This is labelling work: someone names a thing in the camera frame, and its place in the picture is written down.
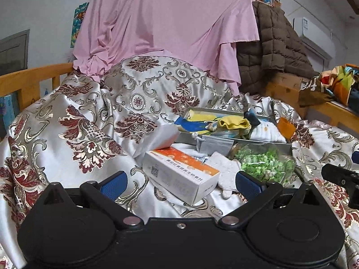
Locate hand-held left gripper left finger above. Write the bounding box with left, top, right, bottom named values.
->
left=38, top=171, right=144, bottom=229

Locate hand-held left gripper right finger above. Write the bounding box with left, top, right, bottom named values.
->
left=218, top=171, right=326, bottom=229

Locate grey metal tin box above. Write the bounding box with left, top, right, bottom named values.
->
left=174, top=107, right=292, bottom=153

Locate yellow cloth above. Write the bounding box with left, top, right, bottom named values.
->
left=218, top=117, right=251, bottom=135

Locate dark navy sock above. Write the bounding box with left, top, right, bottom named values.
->
left=243, top=111, right=261, bottom=126

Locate clear bag of green pieces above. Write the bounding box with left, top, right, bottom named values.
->
left=228, top=143, right=296, bottom=187

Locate blue white packet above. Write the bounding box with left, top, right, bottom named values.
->
left=193, top=149, right=214, bottom=164

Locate clear plastic packet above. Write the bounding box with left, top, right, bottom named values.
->
left=209, top=125, right=247, bottom=140

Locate floral satin quilt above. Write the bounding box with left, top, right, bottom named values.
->
left=0, top=56, right=359, bottom=269

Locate white orange medicine box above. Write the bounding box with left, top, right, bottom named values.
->
left=142, top=147, right=221, bottom=206

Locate orange cup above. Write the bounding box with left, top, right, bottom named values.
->
left=278, top=117, right=297, bottom=139

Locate brown printed cloth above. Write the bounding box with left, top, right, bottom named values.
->
left=298, top=77, right=335, bottom=107

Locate colourful printed cloth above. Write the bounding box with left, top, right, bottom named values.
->
left=175, top=111, right=222, bottom=133

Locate white air conditioner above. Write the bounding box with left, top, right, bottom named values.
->
left=293, top=17, right=336, bottom=59

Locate brown quilted jacket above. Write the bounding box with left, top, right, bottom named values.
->
left=237, top=1, right=315, bottom=96

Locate grey door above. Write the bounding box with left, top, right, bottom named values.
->
left=0, top=29, right=30, bottom=76

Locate pink bed sheet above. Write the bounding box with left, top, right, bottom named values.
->
left=72, top=0, right=260, bottom=96

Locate wooden bed frame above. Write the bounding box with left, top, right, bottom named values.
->
left=265, top=73, right=359, bottom=135

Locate pale blue wall picture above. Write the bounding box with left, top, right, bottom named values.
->
left=0, top=94, right=17, bottom=131

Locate wooden bed rail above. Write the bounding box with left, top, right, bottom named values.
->
left=0, top=62, right=74, bottom=138

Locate small colourful wall poster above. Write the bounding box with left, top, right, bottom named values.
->
left=70, top=2, right=90, bottom=48

